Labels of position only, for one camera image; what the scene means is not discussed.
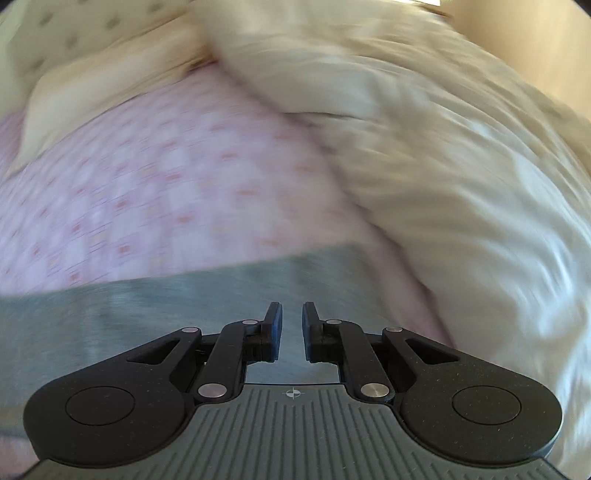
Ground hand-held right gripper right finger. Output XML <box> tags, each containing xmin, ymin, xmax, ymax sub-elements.
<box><xmin>302</xmin><ymin>302</ymin><xmax>463</xmax><ymax>402</ymax></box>

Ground cream tufted headboard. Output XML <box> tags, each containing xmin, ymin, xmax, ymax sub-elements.
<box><xmin>0</xmin><ymin>0</ymin><xmax>204</xmax><ymax>117</ymax></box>

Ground pink patterned bed sheet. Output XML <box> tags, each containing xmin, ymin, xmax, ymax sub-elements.
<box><xmin>0</xmin><ymin>69</ymin><xmax>456</xmax><ymax>474</ymax></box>

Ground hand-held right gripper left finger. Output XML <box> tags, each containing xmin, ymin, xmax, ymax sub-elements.
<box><xmin>124</xmin><ymin>302</ymin><xmax>284</xmax><ymax>402</ymax></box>

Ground grey knit pants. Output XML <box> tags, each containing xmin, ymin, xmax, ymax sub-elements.
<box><xmin>0</xmin><ymin>244</ymin><xmax>387</xmax><ymax>440</ymax></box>

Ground cream pillow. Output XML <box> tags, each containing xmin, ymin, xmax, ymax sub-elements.
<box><xmin>9</xmin><ymin>28</ymin><xmax>223</xmax><ymax>174</ymax></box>

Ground white crumpled duvet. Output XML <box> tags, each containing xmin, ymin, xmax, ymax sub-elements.
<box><xmin>191</xmin><ymin>0</ymin><xmax>591</xmax><ymax>472</ymax></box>

